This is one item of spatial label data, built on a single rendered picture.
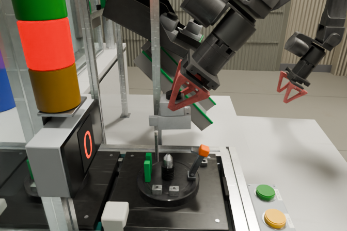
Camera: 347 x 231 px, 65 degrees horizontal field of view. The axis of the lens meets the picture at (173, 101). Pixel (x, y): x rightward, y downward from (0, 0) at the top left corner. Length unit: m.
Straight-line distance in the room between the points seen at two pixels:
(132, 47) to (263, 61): 2.09
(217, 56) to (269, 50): 4.06
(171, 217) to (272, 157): 0.48
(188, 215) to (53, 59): 0.40
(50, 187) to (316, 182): 0.74
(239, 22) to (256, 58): 4.05
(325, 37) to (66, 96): 0.85
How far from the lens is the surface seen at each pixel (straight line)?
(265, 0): 0.46
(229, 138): 1.02
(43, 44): 0.31
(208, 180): 0.66
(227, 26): 0.47
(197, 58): 0.48
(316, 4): 4.62
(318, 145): 1.09
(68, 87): 0.32
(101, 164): 0.72
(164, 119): 0.52
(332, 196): 0.89
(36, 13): 0.30
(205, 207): 0.60
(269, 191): 0.66
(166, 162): 0.60
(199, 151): 0.58
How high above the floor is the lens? 1.40
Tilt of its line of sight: 25 degrees down
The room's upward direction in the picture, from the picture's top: straight up
